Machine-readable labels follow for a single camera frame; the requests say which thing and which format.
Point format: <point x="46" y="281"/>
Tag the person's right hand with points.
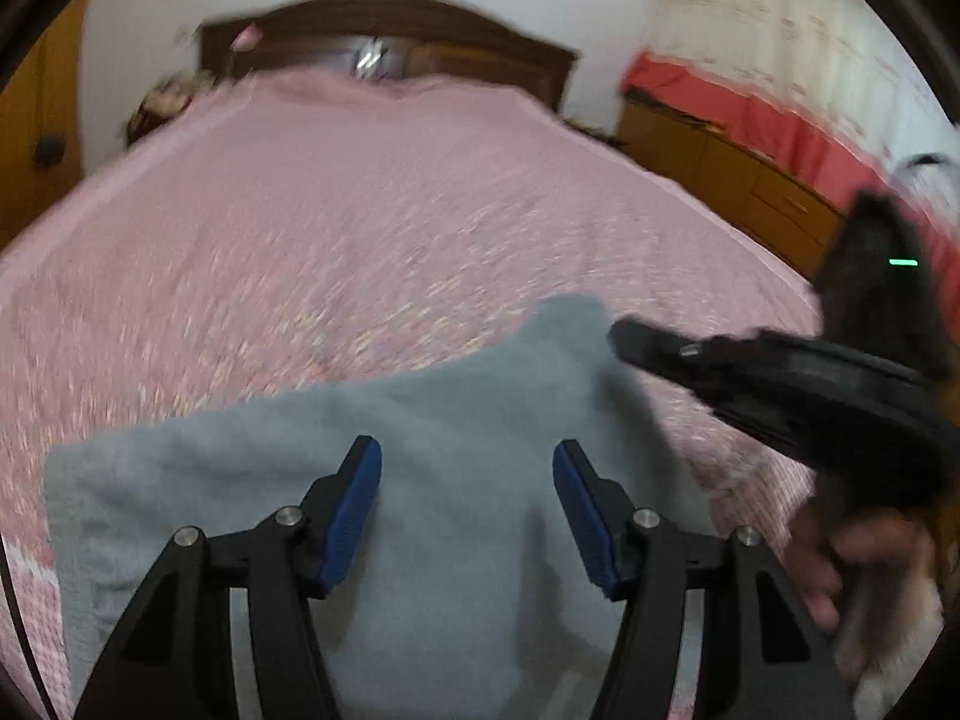
<point x="855" y="555"/>

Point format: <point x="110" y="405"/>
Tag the wooden cabinet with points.
<point x="735" y="180"/>

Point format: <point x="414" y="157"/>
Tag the cluttered bedside table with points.
<point x="161" y="101"/>

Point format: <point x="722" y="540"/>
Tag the light blue towel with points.
<point x="450" y="435"/>

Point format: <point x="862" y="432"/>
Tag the light patterned curtain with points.
<point x="810" y="22"/>

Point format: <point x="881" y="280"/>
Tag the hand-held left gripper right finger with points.
<point x="585" y="525"/>

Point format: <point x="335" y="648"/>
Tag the pink bedspread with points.
<point x="337" y="225"/>

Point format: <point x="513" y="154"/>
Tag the small pink object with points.
<point x="246" y="35"/>

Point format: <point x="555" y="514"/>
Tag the red cloth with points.
<point x="757" y="120"/>

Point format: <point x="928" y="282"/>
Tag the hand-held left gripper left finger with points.
<point x="349" y="517"/>

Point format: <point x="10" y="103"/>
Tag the person's right forearm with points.
<point x="892" y="637"/>

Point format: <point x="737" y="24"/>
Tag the dark wooden headboard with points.
<point x="420" y="37"/>

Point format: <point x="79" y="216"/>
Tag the wooden wardrobe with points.
<point x="37" y="120"/>

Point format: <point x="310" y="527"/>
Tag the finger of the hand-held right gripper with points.
<point x="660" y="352"/>

